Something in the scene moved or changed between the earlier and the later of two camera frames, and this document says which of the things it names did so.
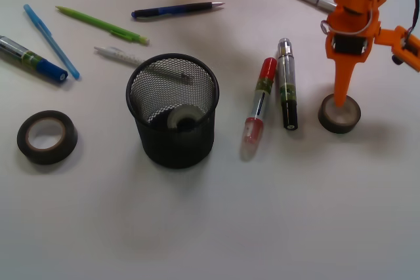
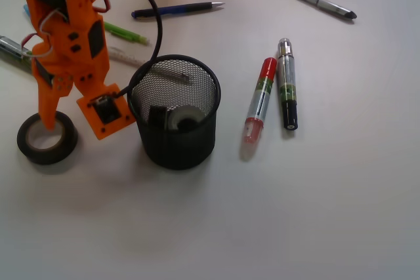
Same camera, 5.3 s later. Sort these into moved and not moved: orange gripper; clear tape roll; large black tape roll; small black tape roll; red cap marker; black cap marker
Moved: orange gripper; small black tape roll
Not moved: clear tape roll; black cap marker; large black tape roll; red cap marker
